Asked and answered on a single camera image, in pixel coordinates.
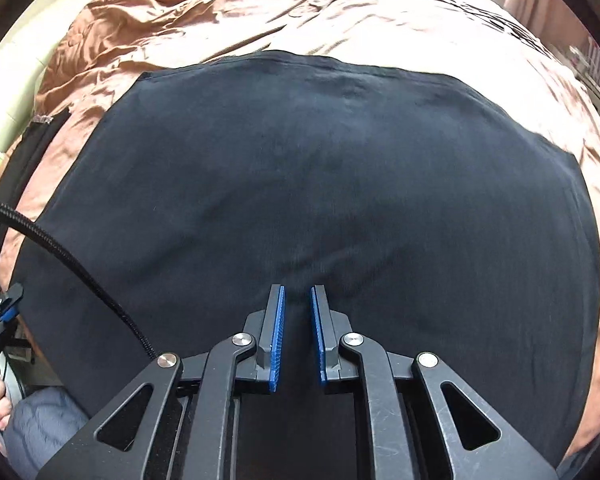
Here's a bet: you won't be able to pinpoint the black strap with buckle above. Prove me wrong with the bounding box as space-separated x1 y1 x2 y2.
0 114 76 256

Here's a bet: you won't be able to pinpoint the pink striped bag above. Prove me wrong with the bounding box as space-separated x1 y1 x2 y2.
577 35 600 83

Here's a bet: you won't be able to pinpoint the pink-brown curtain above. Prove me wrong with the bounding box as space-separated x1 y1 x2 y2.
502 0 548 41

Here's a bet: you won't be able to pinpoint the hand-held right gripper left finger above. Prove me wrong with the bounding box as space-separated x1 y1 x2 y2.
35 284 287 480

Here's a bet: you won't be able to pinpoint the brown blanket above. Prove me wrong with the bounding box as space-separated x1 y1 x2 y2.
0 0 600 466

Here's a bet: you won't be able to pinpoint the person's grey pants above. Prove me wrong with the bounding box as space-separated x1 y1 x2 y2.
2 387 93 480

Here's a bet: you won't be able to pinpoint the black printed t-shirt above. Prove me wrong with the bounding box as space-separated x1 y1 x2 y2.
10 50 600 480

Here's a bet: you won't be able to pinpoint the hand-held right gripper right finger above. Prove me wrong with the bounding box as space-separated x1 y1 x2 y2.
310 284 561 480

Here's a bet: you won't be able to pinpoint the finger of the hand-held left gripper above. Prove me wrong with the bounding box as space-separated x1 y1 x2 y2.
0 284 25 361

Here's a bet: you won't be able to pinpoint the black braided cable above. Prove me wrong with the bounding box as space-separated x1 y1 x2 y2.
0 197 157 360

